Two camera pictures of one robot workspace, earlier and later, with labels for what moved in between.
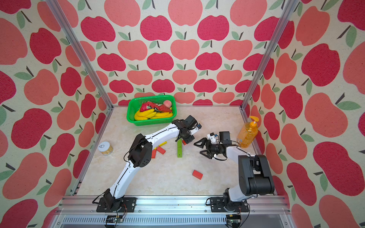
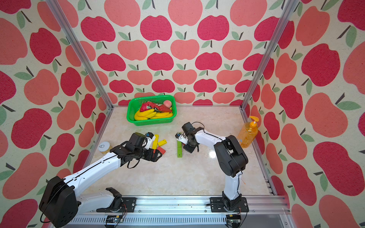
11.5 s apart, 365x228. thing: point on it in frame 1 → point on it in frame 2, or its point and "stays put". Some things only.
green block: [179, 151] stays put
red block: [160, 150] stays put
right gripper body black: [214, 149] → [189, 147]
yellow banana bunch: [144, 114] stays put
